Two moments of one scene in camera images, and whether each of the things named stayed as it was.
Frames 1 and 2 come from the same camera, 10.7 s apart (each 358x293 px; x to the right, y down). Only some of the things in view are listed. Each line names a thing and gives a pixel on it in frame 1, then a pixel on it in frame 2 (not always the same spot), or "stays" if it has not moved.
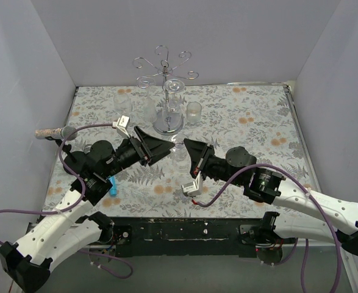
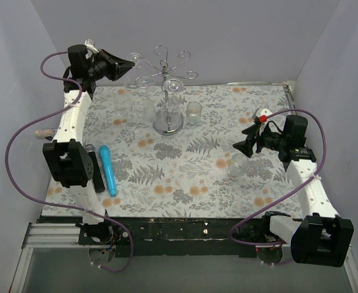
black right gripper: [203, 160] → [257, 139]
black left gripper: [141, 151] → [108, 65]
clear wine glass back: [122, 104] stays
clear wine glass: [174, 86] stays
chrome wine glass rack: [168, 122] stays
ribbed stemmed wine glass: [150, 110] stays
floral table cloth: [262, 118] stays
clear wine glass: [180, 155] → [132, 80]
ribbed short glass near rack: [194, 111] stays
